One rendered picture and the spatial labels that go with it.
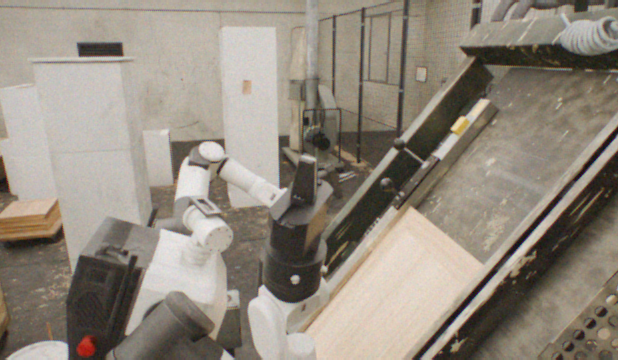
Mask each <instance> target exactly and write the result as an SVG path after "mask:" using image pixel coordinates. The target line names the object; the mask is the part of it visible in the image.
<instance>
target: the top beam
mask: <svg viewBox="0 0 618 360"><path fill-rule="evenodd" d="M564 15H565V16H566V18H567V19H568V21H569V23H570V24H572V23H573V22H576V21H580V20H581V21H583V20H590V21H591V22H595V21H596V22H597V21H599V20H601V19H603V18H605V17H608V16H609V17H614V18H616V19H617V20H618V8H612V9H604V10H595V11H587V12H579V13H570V14H564ZM566 28H567V27H566V25H565V24H564V22H563V20H562V19H561V17H560V15H554V16H545V17H537V18H530V19H521V20H513V21H505V22H496V23H480V24H475V25H474V27H473V28H472V29H471V30H470V32H469V34H468V35H467V37H466V38H465V39H464V40H463V42H462V43H461V44H460V45H459V48H460V49H461V50H462V51H463V52H464V53H465V54H466V55H475V57H478V58H479V59H480V60H481V61H482V62H483V63H484V65H497V66H522V67H547V68H571V69H596V70H618V49H616V50H614V51H611V52H609V53H607V54H602V55H594V56H581V55H578V54H574V53H572V52H569V51H568V50H566V49H564V48H563V47H562V46H561V41H560V39H561V35H562V32H563V31H564V30H565V29H566Z"/></svg>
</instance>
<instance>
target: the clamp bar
mask: <svg viewBox="0 0 618 360"><path fill-rule="evenodd" d="M617 193H618V113H617V115H616V116H615V117H614V118H613V119H612V120H611V121H610V122H609V124H608V125H607V126H606V127H605V128H604V129H603V130H602V132H601V133H600V134H599V135H598V136H597V137H596V138H595V139H594V141H593V142H592V143H591V144H590V145H589V146H588V147H587V148H586V149H585V150H584V151H583V152H582V153H581V154H580V156H579V157H578V158H577V159H576V160H575V161H574V162H573V163H572V165H571V166H570V167H569V168H568V169H567V171H566V173H565V174H564V175H563V176H562V177H561V178H560V179H559V180H558V182H557V183H556V184H555V185H554V186H553V187H552V188H551V190H550V191H549V192H548V193H547V194H546V195H545V196H544V197H543V199H542V200H541V201H540V202H539V203H538V204H537V205H536V207H535V208H534V209H533V210H532V211H531V212H530V213H529V214H528V216H527V217H526V218H525V219H524V220H523V221H522V222H521V224H520V225H519V226H518V227H517V228H516V229H515V230H514V232H513V233H512V234H511V235H510V236H509V237H508V238H507V241H506V242H505V243H504V244H503V245H502V246H501V247H500V249H499V250H498V251H497V252H496V253H495V254H494V255H493V256H492V258H491V259H490V260H489V261H488V262H487V263H486V264H485V266H484V267H483V268H482V269H481V270H480V271H479V272H478V273H477V275H476V276H475V277H474V278H473V279H472V280H471V281H470V283H469V284H468V285H467V286H466V287H465V288H464V289H463V291H462V292H461V293H460V294H459V295H458V296H457V297H456V298H455V300H454V301H453V302H452V303H451V304H450V305H449V306H448V308H447V309H446V310H445V311H444V312H443V313H442V314H440V316H439V317H438V318H437V319H436V320H435V321H434V322H433V324H432V325H431V326H430V327H429V328H428V329H427V330H426V331H425V333H424V334H423V335H422V336H421V337H420V338H419V339H418V341H417V342H416V343H415V344H414V345H413V346H412V347H411V348H410V350H409V351H408V352H407V353H406V354H405V355H404V356H403V358H402V359H401V360H466V359H467V358H468V357H469V356H470V355H471V354H472V353H473V352H474V351H475V349H476V348H477V347H478V346H479V345H480V344H481V343H482V342H483V341H484V340H485V338H486V337H487V336H488V335H489V334H490V333H491V332H492V331H493V330H494V328H495V327H496V326H497V325H498V324H499V323H500V322H501V321H502V320H503V319H504V317H505V316H506V315H507V314H508V313H509V312H510V311H511V310H512V309H513V308H514V306H515V305H516V304H517V303H518V302H519V301H520V300H521V299H522V298H523V296H524V295H525V294H526V293H527V292H528V291H529V290H530V289H531V288H532V287H533V285H534V284H535V283H536V282H537V281H538V280H539V279H540V278H541V277H542V276H543V274H544V273H545V272H546V271H547V270H548V269H549V268H550V267H551V266H552V264H553V263H554V262H555V261H556V260H557V259H558V258H559V257H561V256H562V254H563V252H564V251H565V250H566V249H567V248H568V247H569V246H570V245H571V243H572V242H573V241H574V240H575V239H576V238H577V237H578V236H579V235H580V233H581V232H582V231H583V230H584V229H585V228H586V227H587V226H588V225H589V224H590V222H591V221H592V220H593V219H594V218H595V217H596V216H597V215H598V214H599V213H600V211H601V210H602V209H603V208H604V207H605V206H606V205H607V204H608V203H609V201H610V200H611V199H612V198H613V197H614V196H615V195H616V194H617Z"/></svg>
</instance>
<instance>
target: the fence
mask: <svg viewBox="0 0 618 360"><path fill-rule="evenodd" d="M480 103H486V105H485V106H484V107H483V108H482V109H481V111H479V112H478V113H477V114H476V116H473V115H470V114H471V113H472V111H473V110H474V109H475V108H477V106H478V105H479V104H480ZM498 110H499V109H498V108H497V107H496V106H495V105H494V104H493V103H492V102H491V101H488V100H482V99H481V100H480V101H479V102H478V104H477V105H476V106H475V107H473V109H472V110H471V111H470V112H469V113H468V115H467V116H466V117H467V118H468V119H469V120H470V121H471V122H470V123H469V124H468V125H467V126H466V128H465V129H464V130H463V131H462V132H461V134H460V135H458V134H455V133H454V132H453V133H452V134H451V135H450V136H449V137H448V139H447V140H446V141H445V142H444V143H443V145H442V146H441V147H440V148H439V149H438V151H437V152H436V153H435V154H434V155H435V156H437V157H439V158H440V161H439V162H438V163H437V164H436V166H435V167H434V168H433V169H432V170H431V172H430V173H429V174H428V175H427V176H426V178H425V179H424V180H423V181H422V182H421V184H420V185H419V186H418V187H417V188H416V191H415V192H414V193H413V194H412V196H411V197H410V198H409V199H408V200H407V201H406V203H405V204H404V205H403V206H402V207H401V209H400V210H399V211H398V210H396V209H395V208H394V207H393V206H392V207H391V208H390V209H389V211H388V212H387V213H386V214H385V215H384V217H383V218H382V219H381V220H380V221H379V223H378V224H377V225H376V226H375V227H374V229H373V230H372V231H371V232H370V233H369V235H368V236H367V237H366V238H365V239H364V241H363V242H362V243H361V244H360V245H359V247H358V248H357V249H356V250H355V251H354V253H353V254H352V255H351V256H350V257H348V259H347V260H346V261H345V262H344V263H343V265H342V266H341V267H340V268H339V269H338V271H337V272H336V273H335V274H334V275H333V277H332V278H331V279H330V280H329V281H328V283H327V284H326V285H327V287H328V291H329V300H328V302H327V304H325V305H324V306H322V307H321V308H319V309H318V310H316V311H315V312H313V313H312V314H310V315H309V316H307V317H306V318H304V319H303V320H301V321H300V322H298V323H297V324H295V326H293V327H292V328H290V329H289V335H292V334H303V333H304V332H305V331H306V330H307V328H308V327H309V326H310V325H311V324H312V322H313V321H314V320H315V319H316V318H317V316H318V315H319V314H320V313H321V312H322V310H323V309H324V308H325V307H326V306H327V305H328V303H329V302H330V301H331V300H332V299H333V297H334V296H335V295H336V294H337V293H338V291H339V290H340V289H341V288H342V287H343V285H344V284H345V283H346V282H347V281H348V280H349V278H350V277H351V276H352V275H353V274H354V272H355V271H356V270H357V269H358V268H359V266H360V265H361V264H362V263H363V262H364V261H365V260H366V259H367V258H368V257H369V256H370V255H371V253H372V252H373V251H374V250H375V249H376V247H377V246H378V245H379V244H380V243H381V241H382V240H383V239H384V238H385V237H386V235H387V234H388V233H389V232H390V231H391V230H392V228H393V227H394V226H395V225H396V224H397V222H398V221H399V220H400V219H401V218H402V216H403V215H404V214H405V213H406V212H407V210H408V209H409V208H410V207H411V206H412V207H413V209H415V208H416V206H417V205H418V204H419V203H420V202H421V200H422V199H423V198H424V197H425V196H426V194H427V193H428V192H429V191H430V190H431V189H432V187H433V186H434V185H435V184H436V183H437V181H438V180H439V179H440V178H441V177H442V175H443V174H444V173H445V172H446V171H447V170H448V168H449V167H450V166H451V165H452V164H453V162H454V161H455V160H456V159H457V158H458V156H459V155H460V154H461V153H462V152H463V151H464V149H465V148H466V147H467V146H468V145H469V143H470V142H471V141H472V140H473V139H474V137H475V136H476V135H477V134H478V133H479V132H480V130H481V129H482V128H483V127H484V126H485V124H486V123H487V122H488V121H489V120H490V118H491V117H493V116H494V115H495V114H496V112H497V111H498Z"/></svg>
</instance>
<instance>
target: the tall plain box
mask: <svg viewBox="0 0 618 360"><path fill-rule="evenodd" d="M133 59H137V57H91V58H27V59H26V61H27V62H34V63H33V64H32V65H33V70H34V75H35V79H36V84H37V89H38V94H39V100H40V105H41V110H42V115H43V125H44V130H45V135H46V140H47V146H48V151H49V153H50V154H49V156H50V161H51V167H52V172H53V177H54V182H55V187H56V192H57V197H58V202H59V207H60V213H61V218H62V223H63V228H64V233H65V238H66V243H67V247H68V253H69V258H70V263H71V268H72V273H73V274H74V271H75V268H76V264H77V261H78V258H79V255H80V253H81V252H82V251H83V250H84V249H85V246H86V245H87V243H88V242H89V240H90V239H91V238H92V236H93V235H94V234H95V232H96V231H97V229H98V228H99V227H100V225H101V224H102V222H103V221H104V220H105V218H106V217H107V216H111V217H114V218H118V219H121V220H125V221H128V222H131V223H134V224H138V225H143V226H147V223H148V220H149V217H150V214H151V211H152V205H151V197H150V189H149V181H148V173H147V165H146V157H145V148H144V140H143V132H142V131H141V130H142V124H141V116H140V107H139V105H140V99H139V91H138V83H137V75H136V67H135V61H133Z"/></svg>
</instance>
